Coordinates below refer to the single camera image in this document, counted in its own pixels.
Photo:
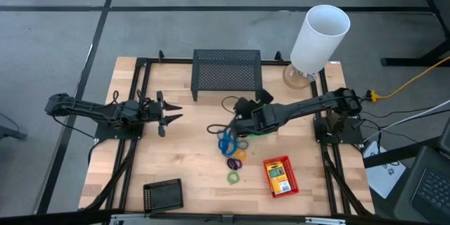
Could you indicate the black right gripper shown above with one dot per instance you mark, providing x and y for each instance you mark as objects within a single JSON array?
[{"x": 262, "y": 119}]

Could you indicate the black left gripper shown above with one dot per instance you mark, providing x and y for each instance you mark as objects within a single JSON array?
[{"x": 151, "y": 112}]

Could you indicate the blue coil wristband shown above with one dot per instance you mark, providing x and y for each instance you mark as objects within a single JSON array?
[{"x": 221, "y": 146}]

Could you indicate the orange coil wristband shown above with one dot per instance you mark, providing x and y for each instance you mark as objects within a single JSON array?
[{"x": 236, "y": 155}]

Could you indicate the purple coil wristband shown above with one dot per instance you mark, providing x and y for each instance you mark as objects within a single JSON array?
[{"x": 240, "y": 164}]

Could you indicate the green coil wristband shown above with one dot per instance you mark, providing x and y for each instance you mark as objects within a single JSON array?
[{"x": 228, "y": 178}]

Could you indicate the yellow green crayon box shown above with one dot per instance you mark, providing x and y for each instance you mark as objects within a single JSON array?
[{"x": 277, "y": 177}]

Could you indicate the red plastic basket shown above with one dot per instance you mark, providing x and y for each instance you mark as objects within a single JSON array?
[{"x": 293, "y": 183}]

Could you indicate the black plastic basket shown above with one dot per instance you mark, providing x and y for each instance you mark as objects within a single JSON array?
[{"x": 163, "y": 195}]

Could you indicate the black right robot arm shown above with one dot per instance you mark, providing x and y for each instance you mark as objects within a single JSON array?
[{"x": 309, "y": 107}]

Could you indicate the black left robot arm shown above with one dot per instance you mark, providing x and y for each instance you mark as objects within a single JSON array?
[{"x": 88, "y": 109}]

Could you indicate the black mesh shelf riser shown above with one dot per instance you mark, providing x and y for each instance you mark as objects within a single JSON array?
[{"x": 226, "y": 67}]

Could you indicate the white shade table lamp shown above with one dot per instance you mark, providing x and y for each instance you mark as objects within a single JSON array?
[{"x": 316, "y": 45}]

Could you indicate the white flat box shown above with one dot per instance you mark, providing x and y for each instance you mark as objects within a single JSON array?
[{"x": 383, "y": 175}]

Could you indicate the black laptop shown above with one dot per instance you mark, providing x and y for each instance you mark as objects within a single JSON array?
[{"x": 432, "y": 190}]

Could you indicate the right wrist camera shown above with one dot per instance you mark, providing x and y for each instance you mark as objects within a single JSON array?
[{"x": 246, "y": 105}]

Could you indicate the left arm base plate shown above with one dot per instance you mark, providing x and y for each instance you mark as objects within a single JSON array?
[{"x": 105, "y": 133}]

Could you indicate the black aluminium table frame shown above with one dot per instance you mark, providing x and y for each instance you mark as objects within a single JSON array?
[{"x": 325, "y": 168}]

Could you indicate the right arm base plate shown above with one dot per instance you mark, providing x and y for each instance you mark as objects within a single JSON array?
[{"x": 348, "y": 135}]

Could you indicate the black desk frame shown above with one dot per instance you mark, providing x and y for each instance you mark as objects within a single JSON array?
[{"x": 432, "y": 54}]

